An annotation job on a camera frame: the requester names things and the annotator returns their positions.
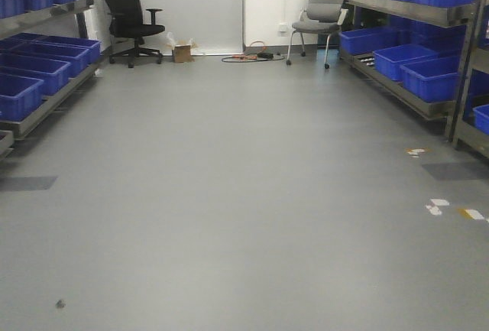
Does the left steel rack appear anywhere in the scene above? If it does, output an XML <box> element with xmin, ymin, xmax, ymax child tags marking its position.
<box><xmin>1</xmin><ymin>0</ymin><xmax>103</xmax><ymax>157</ymax></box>

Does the grey office chair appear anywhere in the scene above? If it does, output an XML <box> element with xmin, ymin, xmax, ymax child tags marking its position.
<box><xmin>286</xmin><ymin>0</ymin><xmax>348</xmax><ymax>70</ymax></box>

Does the cardboard box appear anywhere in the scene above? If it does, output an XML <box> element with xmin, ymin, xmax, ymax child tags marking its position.
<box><xmin>166</xmin><ymin>32</ymin><xmax>198</xmax><ymax>63</ymax></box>

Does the black office chair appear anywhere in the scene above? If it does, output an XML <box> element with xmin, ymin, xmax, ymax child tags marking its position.
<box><xmin>105</xmin><ymin>0</ymin><xmax>165</xmax><ymax>68</ymax></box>

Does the orange cable on floor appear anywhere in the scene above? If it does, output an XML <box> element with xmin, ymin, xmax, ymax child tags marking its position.
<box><xmin>221</xmin><ymin>40</ymin><xmax>286</xmax><ymax>64</ymax></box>

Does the steel rack with bins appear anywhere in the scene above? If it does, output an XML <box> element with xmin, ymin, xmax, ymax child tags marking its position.
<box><xmin>445</xmin><ymin>0</ymin><xmax>488</xmax><ymax>157</ymax></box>

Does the steel rack far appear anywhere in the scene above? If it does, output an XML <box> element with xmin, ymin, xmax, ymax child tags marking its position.
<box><xmin>339</xmin><ymin>0</ymin><xmax>486</xmax><ymax>143</ymax></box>

